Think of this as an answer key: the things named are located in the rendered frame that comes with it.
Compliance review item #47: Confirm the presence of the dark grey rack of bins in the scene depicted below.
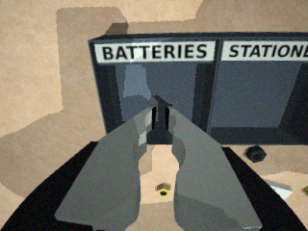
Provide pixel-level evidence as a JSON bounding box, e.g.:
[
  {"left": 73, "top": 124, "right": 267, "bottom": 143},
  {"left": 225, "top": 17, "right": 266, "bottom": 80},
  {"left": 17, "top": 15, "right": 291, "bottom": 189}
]
[{"left": 88, "top": 32, "right": 308, "bottom": 145}]

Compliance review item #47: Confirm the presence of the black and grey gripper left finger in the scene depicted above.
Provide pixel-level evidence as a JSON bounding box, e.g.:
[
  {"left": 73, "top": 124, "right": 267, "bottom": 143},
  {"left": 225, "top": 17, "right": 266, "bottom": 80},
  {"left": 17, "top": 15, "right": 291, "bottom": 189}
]
[{"left": 0, "top": 106, "right": 157, "bottom": 231}]

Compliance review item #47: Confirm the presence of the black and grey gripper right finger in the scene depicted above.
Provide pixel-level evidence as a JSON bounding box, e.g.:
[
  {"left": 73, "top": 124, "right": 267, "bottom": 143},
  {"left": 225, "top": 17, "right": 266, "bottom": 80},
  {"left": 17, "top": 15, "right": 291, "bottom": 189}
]
[{"left": 165, "top": 106, "right": 308, "bottom": 231}]

